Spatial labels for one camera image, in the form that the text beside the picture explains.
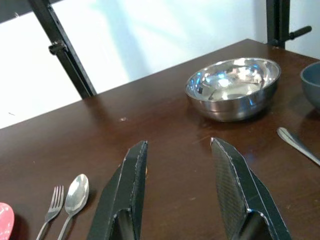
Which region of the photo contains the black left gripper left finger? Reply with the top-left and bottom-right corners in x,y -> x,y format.
86,140 -> 149,240

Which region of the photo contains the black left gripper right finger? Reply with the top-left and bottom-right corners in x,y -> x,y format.
210,137 -> 292,240

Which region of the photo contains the silver metal spoon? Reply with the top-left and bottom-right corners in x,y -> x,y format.
56,173 -> 90,240

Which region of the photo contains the dark brown wooden table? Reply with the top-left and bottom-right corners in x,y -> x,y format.
0,38 -> 320,240

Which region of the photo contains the silver metal fork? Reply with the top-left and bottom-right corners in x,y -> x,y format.
276,126 -> 320,167
35,185 -> 65,240

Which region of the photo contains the shiny steel bowl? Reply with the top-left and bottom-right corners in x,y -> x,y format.
184,57 -> 282,123

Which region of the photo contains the pink round plate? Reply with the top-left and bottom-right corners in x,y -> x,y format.
0,202 -> 16,240

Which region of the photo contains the grey-blue cup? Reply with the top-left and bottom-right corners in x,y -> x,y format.
300,61 -> 320,115

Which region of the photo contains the black metal stand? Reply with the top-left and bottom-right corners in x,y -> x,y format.
28,0 -> 98,100
265,0 -> 313,49

